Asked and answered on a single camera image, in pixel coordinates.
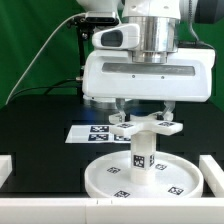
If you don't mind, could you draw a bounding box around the black cable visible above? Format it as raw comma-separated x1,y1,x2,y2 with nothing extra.
6,78,85,104

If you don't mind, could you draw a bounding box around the white sheet with markers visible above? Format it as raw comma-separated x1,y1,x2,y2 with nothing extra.
65,125,130,143

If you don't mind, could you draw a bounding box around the white cross-shaped table base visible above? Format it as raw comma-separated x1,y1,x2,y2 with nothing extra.
109,113,183,137

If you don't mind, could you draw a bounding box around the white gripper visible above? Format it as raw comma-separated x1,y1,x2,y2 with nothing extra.
83,48,215,122

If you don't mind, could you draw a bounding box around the white cable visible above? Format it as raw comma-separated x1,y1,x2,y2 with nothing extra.
5,13,87,105

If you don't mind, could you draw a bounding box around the white round table top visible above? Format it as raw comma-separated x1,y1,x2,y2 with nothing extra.
84,151,204,198

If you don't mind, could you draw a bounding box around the black camera on stand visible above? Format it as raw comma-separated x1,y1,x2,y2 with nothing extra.
67,11,119,81

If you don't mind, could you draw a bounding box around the white front rail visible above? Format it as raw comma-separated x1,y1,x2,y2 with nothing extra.
0,198,224,224

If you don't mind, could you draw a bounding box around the white rail block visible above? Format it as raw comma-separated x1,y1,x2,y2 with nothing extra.
199,155,224,198
0,155,12,188

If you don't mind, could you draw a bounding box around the white right rail block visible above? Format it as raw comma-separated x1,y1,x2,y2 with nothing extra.
199,155,224,198

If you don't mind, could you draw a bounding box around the white left rail block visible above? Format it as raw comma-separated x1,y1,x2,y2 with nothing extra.
0,155,12,188

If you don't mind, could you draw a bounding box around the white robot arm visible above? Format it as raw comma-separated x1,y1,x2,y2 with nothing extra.
77,0,224,121

